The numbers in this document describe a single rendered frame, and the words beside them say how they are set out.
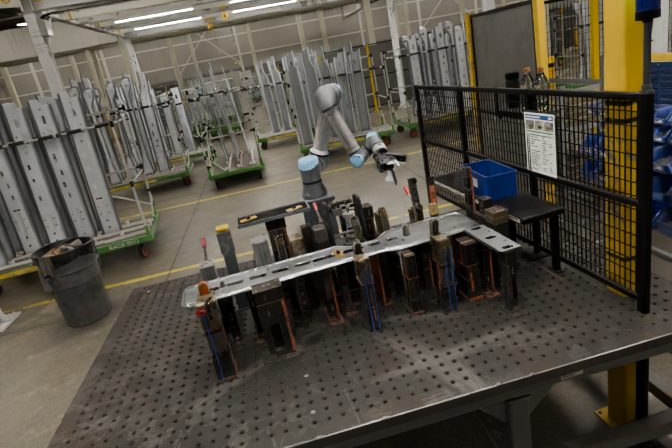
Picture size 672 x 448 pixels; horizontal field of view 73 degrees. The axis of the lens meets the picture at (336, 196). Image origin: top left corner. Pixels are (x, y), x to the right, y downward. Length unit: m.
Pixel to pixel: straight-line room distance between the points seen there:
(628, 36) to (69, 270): 4.17
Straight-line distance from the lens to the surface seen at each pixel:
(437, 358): 1.88
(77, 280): 4.59
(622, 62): 1.97
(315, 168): 2.61
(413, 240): 2.11
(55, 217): 6.34
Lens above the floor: 1.86
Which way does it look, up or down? 17 degrees down
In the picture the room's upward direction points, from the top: 11 degrees counter-clockwise
